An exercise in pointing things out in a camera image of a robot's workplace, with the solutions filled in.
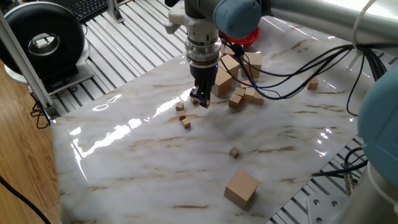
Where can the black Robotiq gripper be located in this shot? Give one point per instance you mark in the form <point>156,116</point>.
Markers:
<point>203,76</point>

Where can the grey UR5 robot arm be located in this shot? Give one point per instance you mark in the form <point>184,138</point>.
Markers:
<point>311,18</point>

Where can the medium wooden cube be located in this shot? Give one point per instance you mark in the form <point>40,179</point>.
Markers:
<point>313,84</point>
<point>258,100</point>
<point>239,91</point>
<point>235,101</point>
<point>245,83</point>
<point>249,94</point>

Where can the silver wrist adapter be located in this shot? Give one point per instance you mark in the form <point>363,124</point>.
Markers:
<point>202,49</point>

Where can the red glossy bowl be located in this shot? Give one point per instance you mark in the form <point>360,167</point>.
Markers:
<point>248,40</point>

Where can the white marble pattern sheet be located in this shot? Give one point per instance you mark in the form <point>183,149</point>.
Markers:
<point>155,155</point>

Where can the black computer keyboard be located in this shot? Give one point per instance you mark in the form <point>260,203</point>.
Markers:
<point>87,9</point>

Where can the white plastic wrist bracket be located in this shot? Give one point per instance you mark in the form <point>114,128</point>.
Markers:
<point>199,23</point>

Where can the aluminium corner bracket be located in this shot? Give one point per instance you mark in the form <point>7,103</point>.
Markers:
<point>115,14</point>

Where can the white lamp base plate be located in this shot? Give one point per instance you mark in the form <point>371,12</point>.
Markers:
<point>84,74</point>

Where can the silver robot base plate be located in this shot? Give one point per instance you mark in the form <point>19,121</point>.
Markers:
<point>323,211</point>

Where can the aluminium frame post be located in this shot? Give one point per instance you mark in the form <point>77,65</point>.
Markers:
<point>21,62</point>

